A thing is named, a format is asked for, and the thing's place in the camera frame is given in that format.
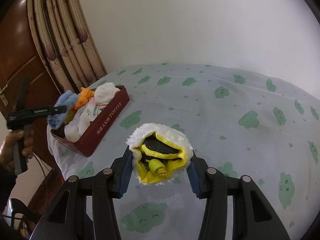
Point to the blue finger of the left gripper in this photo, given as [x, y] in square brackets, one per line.
[50, 110]

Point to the blue green cloud tablecloth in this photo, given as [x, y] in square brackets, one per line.
[241, 123]

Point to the pink white printed packet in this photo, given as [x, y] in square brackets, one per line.
[91, 109]

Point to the beige patterned curtain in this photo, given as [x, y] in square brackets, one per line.
[64, 43]

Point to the orange plush toy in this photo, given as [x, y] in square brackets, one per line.
[83, 97]

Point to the white knitted sock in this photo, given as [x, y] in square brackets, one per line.
[105, 93]

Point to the light blue towel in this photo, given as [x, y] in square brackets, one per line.
[67, 99]

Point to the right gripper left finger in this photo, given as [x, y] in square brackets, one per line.
[122, 171]

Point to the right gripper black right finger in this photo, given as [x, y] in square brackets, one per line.
[197, 176]

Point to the white towel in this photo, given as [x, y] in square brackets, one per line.
[76, 128]

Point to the white yellow fluffy pouch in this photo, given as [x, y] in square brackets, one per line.
[160, 153]

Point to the red gold tin box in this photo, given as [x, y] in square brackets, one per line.
[92, 136]

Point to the person left hand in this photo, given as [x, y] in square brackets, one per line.
[7, 148]

